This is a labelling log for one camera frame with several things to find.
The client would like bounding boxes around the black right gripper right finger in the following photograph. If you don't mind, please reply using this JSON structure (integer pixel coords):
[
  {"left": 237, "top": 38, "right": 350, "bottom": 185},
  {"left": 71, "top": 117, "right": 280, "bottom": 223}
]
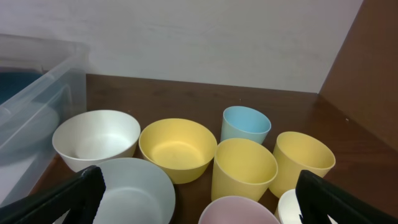
[{"left": 295, "top": 170, "right": 397, "bottom": 224}]

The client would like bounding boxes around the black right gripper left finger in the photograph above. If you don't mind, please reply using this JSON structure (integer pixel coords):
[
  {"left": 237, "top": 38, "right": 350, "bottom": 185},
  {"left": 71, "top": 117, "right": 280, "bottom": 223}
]
[{"left": 1, "top": 166, "right": 106, "bottom": 224}]

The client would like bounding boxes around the cream white cup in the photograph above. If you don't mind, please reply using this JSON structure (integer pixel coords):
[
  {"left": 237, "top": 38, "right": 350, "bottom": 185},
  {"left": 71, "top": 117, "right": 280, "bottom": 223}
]
[{"left": 274, "top": 188, "right": 338, "bottom": 224}]

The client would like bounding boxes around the yellow cup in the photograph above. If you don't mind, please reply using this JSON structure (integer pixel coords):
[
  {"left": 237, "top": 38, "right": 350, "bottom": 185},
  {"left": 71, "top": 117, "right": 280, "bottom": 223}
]
[
  {"left": 269, "top": 131, "right": 336, "bottom": 198},
  {"left": 211, "top": 138, "right": 278, "bottom": 202}
]

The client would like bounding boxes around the pink cup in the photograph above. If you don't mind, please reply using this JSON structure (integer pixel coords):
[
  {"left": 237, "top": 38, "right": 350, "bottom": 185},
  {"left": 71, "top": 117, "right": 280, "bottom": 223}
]
[{"left": 198, "top": 196, "right": 280, "bottom": 224}]

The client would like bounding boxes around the grey small bowl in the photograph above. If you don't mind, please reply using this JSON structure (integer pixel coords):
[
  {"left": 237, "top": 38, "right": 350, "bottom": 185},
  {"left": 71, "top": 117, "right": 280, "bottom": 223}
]
[{"left": 93, "top": 158, "right": 176, "bottom": 224}]

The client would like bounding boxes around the white small bowl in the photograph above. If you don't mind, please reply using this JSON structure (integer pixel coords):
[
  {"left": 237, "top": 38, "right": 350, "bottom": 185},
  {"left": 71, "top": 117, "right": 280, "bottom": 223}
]
[{"left": 52, "top": 110, "right": 141, "bottom": 172}]

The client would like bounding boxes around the light blue cup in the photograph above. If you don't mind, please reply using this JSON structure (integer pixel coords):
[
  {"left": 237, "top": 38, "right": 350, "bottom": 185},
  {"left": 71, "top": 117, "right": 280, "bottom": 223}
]
[{"left": 220, "top": 106, "right": 272, "bottom": 144}]

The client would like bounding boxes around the yellow small bowl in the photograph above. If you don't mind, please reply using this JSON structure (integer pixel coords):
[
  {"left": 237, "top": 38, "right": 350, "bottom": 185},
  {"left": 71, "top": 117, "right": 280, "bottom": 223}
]
[{"left": 139, "top": 118, "right": 217, "bottom": 184}]

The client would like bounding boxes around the clear plastic storage bin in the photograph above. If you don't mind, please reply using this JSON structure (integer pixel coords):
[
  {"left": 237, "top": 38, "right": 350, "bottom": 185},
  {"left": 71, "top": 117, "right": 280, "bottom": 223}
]
[{"left": 1, "top": 34, "right": 88, "bottom": 206}]

